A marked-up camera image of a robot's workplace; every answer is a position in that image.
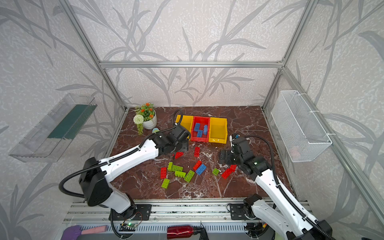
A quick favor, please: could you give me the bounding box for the red brick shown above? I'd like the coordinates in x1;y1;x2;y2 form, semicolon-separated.
230;165;237;172
193;161;202;171
194;147;200;158
161;168;168;179
222;168;234;179
175;152;184;159

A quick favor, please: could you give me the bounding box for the blue brick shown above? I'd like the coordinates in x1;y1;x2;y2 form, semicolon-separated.
203;125;208;135
196;164;207;176
197;130;203;138
194;123;200;132

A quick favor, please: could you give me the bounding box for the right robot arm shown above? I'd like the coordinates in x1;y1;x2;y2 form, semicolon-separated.
220;134;333;240

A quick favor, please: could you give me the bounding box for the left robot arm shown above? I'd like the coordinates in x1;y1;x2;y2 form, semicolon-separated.
59;125;191;219

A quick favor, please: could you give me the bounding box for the left yellow bin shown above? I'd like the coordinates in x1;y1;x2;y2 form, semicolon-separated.
181;115;194;134

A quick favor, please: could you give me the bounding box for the yellow bin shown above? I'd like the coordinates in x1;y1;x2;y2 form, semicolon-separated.
209;117;228;144
181;115;194;134

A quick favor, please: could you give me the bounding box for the green brick upright small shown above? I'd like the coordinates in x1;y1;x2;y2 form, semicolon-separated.
168;162;173;172

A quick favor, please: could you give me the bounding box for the green brick wide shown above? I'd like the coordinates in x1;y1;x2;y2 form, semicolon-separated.
171;165;183;172

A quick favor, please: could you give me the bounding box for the right yellow bin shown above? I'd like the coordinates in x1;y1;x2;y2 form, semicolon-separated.
209;117;228;144

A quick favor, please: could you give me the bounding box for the green brick toothed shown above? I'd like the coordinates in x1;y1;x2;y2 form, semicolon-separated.
175;171;186;178

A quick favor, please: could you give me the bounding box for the red bin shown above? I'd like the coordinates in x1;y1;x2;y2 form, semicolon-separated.
191;116;210;143

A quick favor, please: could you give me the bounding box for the potted plant white pot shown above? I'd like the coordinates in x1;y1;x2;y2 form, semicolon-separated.
133;103;157;135

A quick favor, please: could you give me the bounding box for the green brick diagonal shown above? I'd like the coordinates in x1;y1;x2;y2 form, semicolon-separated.
184;170;195;183

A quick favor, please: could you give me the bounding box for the green brick lower left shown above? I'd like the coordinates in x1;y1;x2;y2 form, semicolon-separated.
161;179;170;189

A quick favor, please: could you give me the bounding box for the red metal bottle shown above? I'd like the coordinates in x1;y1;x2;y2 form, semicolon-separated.
167;226;201;240

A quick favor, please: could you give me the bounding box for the electronics board with led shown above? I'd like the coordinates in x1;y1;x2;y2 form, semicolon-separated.
119;223;138;233

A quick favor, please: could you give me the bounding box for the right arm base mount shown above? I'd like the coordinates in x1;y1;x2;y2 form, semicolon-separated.
227;203;248;221

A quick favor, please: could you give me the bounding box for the white wire basket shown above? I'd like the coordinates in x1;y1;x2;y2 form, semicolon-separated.
272;90;332;163

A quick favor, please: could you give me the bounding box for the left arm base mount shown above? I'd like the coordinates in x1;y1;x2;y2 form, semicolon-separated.
109;204;152;221

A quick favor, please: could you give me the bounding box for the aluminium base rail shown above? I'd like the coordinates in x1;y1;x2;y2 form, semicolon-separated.
63;198;258;224

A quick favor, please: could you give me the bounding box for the clear plastic wall shelf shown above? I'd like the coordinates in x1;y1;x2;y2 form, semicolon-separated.
9;94;97;163

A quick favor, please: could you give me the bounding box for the purple tool pink handle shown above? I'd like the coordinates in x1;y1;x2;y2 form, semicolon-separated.
61;225;108;240

